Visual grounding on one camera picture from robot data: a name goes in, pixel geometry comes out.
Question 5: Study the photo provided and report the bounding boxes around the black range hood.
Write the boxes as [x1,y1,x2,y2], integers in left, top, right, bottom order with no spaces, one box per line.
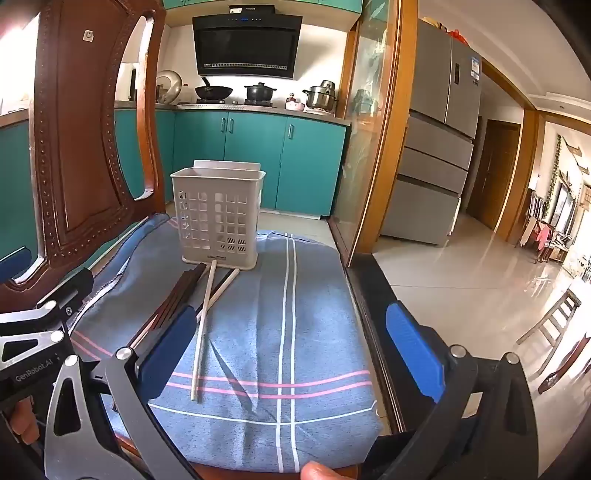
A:
[191,4,303,80]

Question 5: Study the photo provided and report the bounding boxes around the blue plaid cloth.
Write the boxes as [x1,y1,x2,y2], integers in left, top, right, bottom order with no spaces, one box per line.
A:
[69,215,385,474]

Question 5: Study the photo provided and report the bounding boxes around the round steel lid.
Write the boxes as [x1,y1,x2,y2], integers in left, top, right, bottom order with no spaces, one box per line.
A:
[156,70,182,105]

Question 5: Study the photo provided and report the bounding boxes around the wood-framed glass sliding door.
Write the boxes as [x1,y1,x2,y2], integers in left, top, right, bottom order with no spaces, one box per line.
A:
[325,0,419,432]

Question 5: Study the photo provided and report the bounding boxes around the black lidded pot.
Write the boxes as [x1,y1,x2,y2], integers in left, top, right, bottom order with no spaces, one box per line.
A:
[244,82,277,105]

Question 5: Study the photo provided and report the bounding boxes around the white kettle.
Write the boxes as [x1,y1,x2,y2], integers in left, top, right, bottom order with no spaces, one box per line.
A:
[117,62,138,102]

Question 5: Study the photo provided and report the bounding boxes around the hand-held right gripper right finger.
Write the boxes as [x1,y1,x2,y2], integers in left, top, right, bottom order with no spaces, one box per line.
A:
[365,302,541,480]

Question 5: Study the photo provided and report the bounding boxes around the stainless steel pot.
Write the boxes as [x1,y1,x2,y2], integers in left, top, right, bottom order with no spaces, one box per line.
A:
[302,80,339,112]

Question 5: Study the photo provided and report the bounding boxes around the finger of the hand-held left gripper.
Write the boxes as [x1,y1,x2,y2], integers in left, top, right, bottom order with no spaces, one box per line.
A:
[0,268,94,370]
[0,248,31,282]

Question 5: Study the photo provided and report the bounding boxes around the grey refrigerator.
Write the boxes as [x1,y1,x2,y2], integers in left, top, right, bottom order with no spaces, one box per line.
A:
[379,18,484,248]

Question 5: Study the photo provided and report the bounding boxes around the black wok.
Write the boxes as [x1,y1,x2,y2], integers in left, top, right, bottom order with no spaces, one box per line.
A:
[194,76,234,103]

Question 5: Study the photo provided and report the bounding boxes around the pink hanging clothes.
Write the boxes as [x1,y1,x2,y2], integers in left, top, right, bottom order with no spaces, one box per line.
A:
[534,220,556,265]

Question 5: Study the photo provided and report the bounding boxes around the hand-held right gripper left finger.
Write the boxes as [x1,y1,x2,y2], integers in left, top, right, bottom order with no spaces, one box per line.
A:
[44,305,197,480]

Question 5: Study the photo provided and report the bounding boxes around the white plastic utensil basket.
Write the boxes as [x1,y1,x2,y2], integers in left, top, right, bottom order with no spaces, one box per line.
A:
[171,159,267,270]

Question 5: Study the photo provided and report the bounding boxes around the brown wooden door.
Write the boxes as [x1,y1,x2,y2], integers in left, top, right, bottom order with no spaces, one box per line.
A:
[466,117,522,232]

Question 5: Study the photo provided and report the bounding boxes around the green garland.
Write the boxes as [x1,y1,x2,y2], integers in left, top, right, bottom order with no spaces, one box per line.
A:
[544,134,591,223]

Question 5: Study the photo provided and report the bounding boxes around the person's right hand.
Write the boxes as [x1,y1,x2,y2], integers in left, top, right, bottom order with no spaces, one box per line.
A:
[299,460,345,480]

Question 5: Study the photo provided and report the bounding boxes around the person's left hand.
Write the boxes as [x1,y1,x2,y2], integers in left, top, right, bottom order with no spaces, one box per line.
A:
[8,398,41,445]

